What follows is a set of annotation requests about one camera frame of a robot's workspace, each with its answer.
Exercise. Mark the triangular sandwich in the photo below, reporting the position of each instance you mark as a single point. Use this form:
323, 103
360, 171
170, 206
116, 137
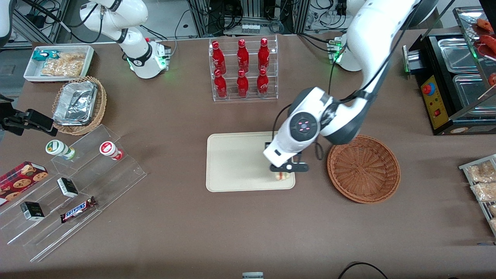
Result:
283, 176

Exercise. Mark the white rectangular snack bin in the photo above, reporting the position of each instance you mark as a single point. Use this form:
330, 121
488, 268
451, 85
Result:
31, 71

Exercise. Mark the Snickers chocolate bar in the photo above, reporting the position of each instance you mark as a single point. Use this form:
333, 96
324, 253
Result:
77, 209

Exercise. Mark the aluminium foil tray stack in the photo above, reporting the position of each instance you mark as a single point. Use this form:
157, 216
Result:
75, 102

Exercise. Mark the green lidded yogurt cup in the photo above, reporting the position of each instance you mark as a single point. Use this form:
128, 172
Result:
58, 148

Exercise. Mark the small grey device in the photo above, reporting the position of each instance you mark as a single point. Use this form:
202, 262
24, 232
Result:
252, 275

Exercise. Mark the teal snack packet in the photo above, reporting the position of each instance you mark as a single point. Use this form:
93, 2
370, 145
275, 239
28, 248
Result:
43, 54

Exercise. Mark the red round knob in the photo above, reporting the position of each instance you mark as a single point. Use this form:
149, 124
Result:
428, 89

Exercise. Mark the clear bag of crackers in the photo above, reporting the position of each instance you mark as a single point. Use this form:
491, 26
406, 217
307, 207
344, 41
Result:
62, 69
73, 57

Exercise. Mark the oval light wicker basket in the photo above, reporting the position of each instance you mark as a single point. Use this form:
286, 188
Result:
101, 102

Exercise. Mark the red lidded yogurt cup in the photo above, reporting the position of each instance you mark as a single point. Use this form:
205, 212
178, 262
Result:
109, 149

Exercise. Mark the clear acrylic stepped shelf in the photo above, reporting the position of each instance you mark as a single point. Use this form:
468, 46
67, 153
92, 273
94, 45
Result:
116, 182

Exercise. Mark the red cookie box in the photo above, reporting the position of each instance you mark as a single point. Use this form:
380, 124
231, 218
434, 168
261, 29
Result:
19, 180

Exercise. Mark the steel warmer pan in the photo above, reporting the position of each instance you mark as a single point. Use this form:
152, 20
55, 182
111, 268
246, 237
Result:
471, 95
457, 54

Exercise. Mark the white power strip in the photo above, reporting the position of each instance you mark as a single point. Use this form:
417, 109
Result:
250, 28

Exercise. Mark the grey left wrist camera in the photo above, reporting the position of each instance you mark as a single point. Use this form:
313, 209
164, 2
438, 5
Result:
288, 167

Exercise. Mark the aluminium frame rack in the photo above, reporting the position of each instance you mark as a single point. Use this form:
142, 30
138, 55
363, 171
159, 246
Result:
298, 15

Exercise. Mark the red cola bottle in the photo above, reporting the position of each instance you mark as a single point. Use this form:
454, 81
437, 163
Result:
262, 83
220, 86
264, 54
243, 55
242, 85
218, 56

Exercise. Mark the round brown wicker basket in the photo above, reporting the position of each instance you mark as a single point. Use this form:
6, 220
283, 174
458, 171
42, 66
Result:
364, 170

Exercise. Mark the red sausage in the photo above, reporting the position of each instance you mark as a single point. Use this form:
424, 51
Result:
486, 23
489, 40

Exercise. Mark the beige plastic tray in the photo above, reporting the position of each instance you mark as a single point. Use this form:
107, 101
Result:
232, 162

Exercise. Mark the black food warmer cabinet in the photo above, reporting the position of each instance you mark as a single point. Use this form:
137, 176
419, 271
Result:
438, 112

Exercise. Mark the bagged pastry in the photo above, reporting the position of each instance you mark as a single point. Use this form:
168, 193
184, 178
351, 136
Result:
493, 224
486, 192
493, 210
482, 171

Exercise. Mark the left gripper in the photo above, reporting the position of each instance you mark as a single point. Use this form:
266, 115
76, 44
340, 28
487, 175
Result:
267, 144

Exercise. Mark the clear acrylic bottle rack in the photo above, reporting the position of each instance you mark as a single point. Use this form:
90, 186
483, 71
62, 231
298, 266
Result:
244, 99

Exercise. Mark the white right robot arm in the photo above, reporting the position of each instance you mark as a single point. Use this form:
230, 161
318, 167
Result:
135, 15

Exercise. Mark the small black box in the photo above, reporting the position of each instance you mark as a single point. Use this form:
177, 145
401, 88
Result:
68, 187
32, 211

